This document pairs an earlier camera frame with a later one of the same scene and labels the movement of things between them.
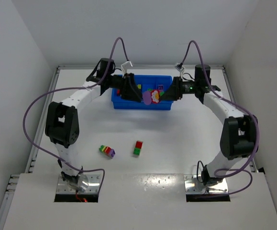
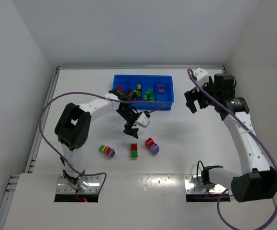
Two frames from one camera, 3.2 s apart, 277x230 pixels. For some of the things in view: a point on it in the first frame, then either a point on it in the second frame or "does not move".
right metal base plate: (193, 186) does not move
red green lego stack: (138, 145) → (134, 150)
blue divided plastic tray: (145, 82) does not move
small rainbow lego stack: (107, 150) does not move
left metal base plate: (93, 187) does not move
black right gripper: (178, 86) → (195, 96)
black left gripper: (125, 86) → (130, 125)
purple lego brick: (160, 87) does not move
